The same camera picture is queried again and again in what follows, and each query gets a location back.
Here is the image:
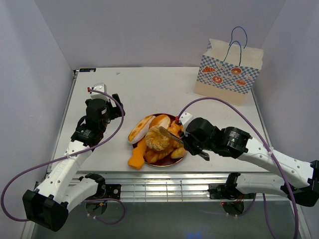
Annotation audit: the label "small sugared oval bread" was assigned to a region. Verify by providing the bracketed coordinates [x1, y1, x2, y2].
[170, 147, 187, 159]

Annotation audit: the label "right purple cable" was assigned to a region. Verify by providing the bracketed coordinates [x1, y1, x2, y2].
[177, 97, 300, 239]

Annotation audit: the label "braided twist bread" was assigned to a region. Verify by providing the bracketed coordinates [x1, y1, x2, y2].
[144, 148, 173, 163]

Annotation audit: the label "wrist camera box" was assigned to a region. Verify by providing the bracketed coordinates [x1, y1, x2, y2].
[88, 83, 108, 101]
[175, 112, 194, 129]

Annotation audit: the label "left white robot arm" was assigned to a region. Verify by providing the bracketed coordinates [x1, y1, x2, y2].
[22, 92, 125, 232]

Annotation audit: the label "croissant ring bread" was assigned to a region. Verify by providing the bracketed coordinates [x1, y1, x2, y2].
[167, 121, 182, 148]

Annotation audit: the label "checkered paper bag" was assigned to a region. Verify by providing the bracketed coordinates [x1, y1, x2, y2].
[194, 26, 264, 106]

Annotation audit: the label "orange toast slice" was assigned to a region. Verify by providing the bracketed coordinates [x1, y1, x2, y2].
[128, 138, 147, 170]

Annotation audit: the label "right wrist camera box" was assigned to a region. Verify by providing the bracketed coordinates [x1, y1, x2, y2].
[175, 112, 194, 129]

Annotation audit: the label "sesame flat bread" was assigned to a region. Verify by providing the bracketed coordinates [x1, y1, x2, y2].
[128, 115, 155, 144]

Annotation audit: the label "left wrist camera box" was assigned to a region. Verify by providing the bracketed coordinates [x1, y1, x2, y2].
[88, 83, 108, 101]

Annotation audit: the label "dark red round plate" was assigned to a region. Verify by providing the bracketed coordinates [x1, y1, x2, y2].
[132, 114, 184, 167]

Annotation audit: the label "metal tongs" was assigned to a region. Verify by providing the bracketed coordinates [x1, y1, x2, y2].
[159, 126, 183, 145]

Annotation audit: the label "round split bun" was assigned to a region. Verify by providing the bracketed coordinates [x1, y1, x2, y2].
[149, 114, 171, 129]

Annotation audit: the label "sugared donut bread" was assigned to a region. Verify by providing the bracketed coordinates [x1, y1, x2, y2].
[145, 125, 172, 151]

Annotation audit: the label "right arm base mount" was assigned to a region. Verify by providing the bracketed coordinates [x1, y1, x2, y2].
[207, 184, 256, 217]

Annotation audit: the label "blue label sticker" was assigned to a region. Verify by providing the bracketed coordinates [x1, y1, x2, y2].
[79, 68, 96, 73]

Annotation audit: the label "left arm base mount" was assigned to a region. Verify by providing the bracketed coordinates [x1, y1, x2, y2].
[84, 183, 122, 215]

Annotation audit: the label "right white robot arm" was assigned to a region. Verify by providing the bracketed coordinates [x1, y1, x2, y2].
[179, 113, 319, 207]

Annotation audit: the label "aluminium frame rail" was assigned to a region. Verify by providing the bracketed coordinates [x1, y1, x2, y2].
[32, 171, 295, 203]

